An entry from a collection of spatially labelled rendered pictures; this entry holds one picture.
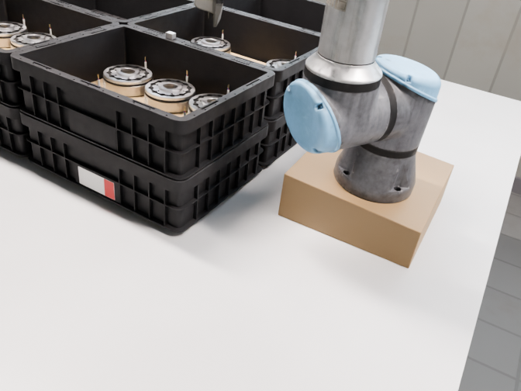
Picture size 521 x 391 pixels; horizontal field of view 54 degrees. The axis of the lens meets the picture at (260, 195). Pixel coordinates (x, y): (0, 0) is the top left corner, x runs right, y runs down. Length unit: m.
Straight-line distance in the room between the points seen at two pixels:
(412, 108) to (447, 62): 1.85
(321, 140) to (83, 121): 0.43
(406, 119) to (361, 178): 0.14
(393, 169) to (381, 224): 0.10
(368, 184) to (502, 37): 1.81
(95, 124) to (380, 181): 0.50
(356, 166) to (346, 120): 0.17
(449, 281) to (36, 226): 0.72
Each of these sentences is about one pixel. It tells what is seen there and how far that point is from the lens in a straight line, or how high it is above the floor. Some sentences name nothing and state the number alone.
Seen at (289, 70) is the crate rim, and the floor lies 0.92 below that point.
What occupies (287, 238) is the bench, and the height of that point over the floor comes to 0.70.
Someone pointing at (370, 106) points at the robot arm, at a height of 0.98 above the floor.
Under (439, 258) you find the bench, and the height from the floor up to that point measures 0.70.
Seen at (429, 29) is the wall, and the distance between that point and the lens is 2.69.
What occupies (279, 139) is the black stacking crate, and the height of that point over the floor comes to 0.76.
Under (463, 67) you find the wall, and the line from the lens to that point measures 2.70.
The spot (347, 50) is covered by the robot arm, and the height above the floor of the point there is 1.07.
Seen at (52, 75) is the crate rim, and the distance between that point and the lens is 0.97.
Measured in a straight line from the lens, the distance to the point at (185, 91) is 1.07.
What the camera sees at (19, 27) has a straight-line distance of 1.44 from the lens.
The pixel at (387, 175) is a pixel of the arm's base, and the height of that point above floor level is 0.84.
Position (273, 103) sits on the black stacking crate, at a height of 0.85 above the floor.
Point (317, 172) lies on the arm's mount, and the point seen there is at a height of 0.79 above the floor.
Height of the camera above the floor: 1.28
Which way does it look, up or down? 34 degrees down
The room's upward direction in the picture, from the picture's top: 7 degrees clockwise
